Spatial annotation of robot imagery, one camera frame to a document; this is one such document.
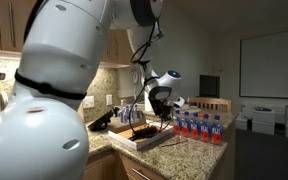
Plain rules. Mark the dark flat item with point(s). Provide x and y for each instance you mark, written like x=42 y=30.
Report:
x=263 y=109

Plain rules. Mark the white wall phone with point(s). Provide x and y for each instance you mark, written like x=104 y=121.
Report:
x=134 y=76

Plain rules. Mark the large black zip tie bundle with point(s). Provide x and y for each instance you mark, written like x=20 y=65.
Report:
x=145 y=132

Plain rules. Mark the wooden slatted chair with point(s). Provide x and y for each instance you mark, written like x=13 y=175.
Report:
x=210 y=100

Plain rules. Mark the Fiji water bottle blue cap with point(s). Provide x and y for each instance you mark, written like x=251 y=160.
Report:
x=205 y=132
x=194 y=130
x=217 y=135
x=177 y=126
x=185 y=129

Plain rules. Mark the clear water bottle blue cap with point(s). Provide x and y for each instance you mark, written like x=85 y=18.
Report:
x=125 y=115
x=135 y=113

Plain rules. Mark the wooden counter base cabinet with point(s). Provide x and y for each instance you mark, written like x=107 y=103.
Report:
x=110 y=166

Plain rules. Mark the black monitor screen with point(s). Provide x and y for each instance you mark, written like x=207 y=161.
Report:
x=209 y=86

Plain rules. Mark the white wall screen dark frame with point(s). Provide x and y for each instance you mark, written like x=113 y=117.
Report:
x=274 y=66

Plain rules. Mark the wooden upper cabinet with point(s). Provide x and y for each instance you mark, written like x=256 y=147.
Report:
x=4 y=26

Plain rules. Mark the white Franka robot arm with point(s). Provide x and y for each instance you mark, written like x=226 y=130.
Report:
x=50 y=50

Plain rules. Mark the cardboard box cover white rim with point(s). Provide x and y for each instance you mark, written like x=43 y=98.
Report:
x=124 y=136

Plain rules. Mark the white wall switch plate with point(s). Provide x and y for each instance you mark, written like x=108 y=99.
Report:
x=109 y=100

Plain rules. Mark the glass jar tan lid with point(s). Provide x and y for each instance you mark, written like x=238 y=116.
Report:
x=122 y=102

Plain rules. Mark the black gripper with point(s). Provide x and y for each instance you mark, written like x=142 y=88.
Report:
x=160 y=106

